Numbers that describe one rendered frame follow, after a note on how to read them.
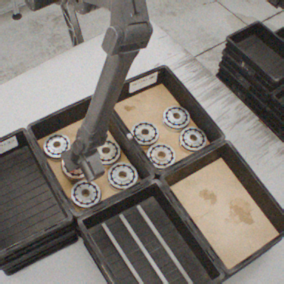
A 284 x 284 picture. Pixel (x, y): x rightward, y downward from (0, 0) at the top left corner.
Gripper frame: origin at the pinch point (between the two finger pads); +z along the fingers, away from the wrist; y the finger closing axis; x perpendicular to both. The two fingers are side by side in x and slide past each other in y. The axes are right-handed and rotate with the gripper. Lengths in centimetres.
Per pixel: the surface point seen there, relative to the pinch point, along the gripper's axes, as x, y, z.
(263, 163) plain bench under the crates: -34, 70, 7
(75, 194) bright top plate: -9.4, -5.4, 0.3
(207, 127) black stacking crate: -10.3, 48.0, -3.8
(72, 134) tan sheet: 11.7, 5.5, 10.2
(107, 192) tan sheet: -13.8, 5.2, 1.7
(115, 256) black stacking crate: -33.9, -4.8, -4.7
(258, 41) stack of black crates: 27, 141, 49
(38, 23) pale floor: 137, 49, 139
